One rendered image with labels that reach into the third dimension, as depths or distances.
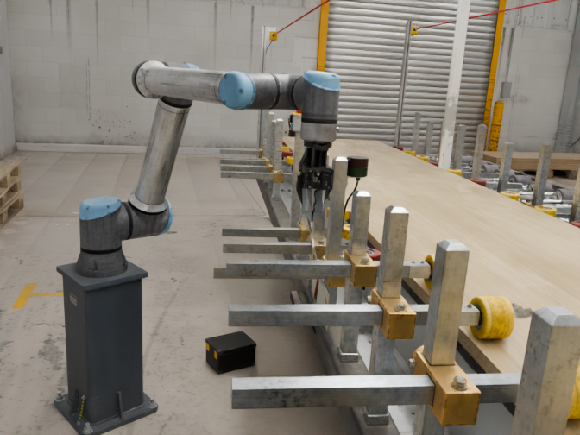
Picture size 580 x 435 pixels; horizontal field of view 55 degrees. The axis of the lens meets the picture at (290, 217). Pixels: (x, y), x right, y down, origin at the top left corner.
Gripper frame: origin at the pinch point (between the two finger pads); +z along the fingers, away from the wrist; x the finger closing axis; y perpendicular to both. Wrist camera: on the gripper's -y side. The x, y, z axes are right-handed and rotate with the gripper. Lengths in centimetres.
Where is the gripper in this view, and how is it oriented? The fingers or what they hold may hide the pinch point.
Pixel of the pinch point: (312, 216)
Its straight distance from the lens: 147.3
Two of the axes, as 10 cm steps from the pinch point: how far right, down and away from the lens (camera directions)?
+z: -0.5, 9.7, 2.4
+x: 9.9, 0.2, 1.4
